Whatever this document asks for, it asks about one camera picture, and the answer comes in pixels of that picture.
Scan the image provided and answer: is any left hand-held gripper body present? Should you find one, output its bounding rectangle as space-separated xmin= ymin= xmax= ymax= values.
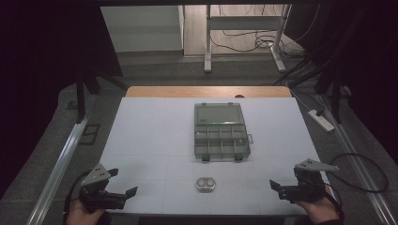
xmin=78 ymin=163 xmax=127 ymax=211

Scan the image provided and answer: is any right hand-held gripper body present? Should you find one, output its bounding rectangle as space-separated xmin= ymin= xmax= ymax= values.
xmin=279 ymin=158 xmax=340 ymax=204

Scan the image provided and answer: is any person's right hand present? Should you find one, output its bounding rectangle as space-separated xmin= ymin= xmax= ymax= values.
xmin=295 ymin=194 xmax=341 ymax=225

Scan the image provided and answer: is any person's left hand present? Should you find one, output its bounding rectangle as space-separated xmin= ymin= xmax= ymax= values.
xmin=66 ymin=200 xmax=107 ymax=225

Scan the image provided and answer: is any dark floor plate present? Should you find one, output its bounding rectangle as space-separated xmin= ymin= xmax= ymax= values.
xmin=78 ymin=123 xmax=101 ymax=146

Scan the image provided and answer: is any white table mat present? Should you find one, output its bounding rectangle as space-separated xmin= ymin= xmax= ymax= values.
xmin=99 ymin=97 xmax=333 ymax=217

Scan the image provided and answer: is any white power strip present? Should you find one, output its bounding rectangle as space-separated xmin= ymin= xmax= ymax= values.
xmin=307 ymin=109 xmax=335 ymax=133

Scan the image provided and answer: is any small silver metal case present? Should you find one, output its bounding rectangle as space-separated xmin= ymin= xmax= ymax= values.
xmin=195 ymin=176 xmax=217 ymax=193

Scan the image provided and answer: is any clear grey compartment organizer box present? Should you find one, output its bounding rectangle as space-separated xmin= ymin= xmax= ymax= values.
xmin=193 ymin=102 xmax=253 ymax=163

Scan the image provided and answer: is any black metal stand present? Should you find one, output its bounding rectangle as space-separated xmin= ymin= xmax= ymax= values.
xmin=75 ymin=67 xmax=130 ymax=124

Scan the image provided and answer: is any black tripod stand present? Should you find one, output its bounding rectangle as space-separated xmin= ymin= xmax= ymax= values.
xmin=272 ymin=6 xmax=367 ymax=125

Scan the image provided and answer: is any white cabinet panel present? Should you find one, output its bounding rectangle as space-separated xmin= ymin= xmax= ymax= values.
xmin=99 ymin=5 xmax=185 ymax=53

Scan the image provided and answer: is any aluminium rail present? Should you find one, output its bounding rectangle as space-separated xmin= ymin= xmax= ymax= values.
xmin=316 ymin=93 xmax=398 ymax=225
xmin=25 ymin=93 xmax=99 ymax=225

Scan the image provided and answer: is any black looped gripper cable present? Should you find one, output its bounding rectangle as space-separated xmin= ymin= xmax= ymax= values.
xmin=325 ymin=152 xmax=390 ymax=194

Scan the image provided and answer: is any tangle of black floor cables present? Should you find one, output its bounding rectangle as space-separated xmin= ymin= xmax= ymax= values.
xmin=208 ymin=4 xmax=322 ymax=60

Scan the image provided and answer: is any white desk frame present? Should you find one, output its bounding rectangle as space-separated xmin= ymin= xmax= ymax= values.
xmin=204 ymin=4 xmax=293 ymax=75

